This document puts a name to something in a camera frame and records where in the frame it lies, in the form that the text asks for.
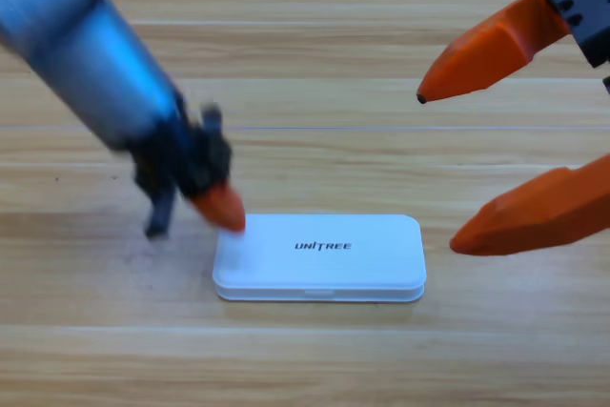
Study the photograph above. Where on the white Unitree pencil case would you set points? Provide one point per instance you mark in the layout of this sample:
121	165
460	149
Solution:
324	264

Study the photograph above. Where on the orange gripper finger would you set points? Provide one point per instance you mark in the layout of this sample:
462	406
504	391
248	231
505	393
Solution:
538	216

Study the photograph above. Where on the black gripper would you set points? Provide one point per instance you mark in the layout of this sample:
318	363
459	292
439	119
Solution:
195	159
588	2

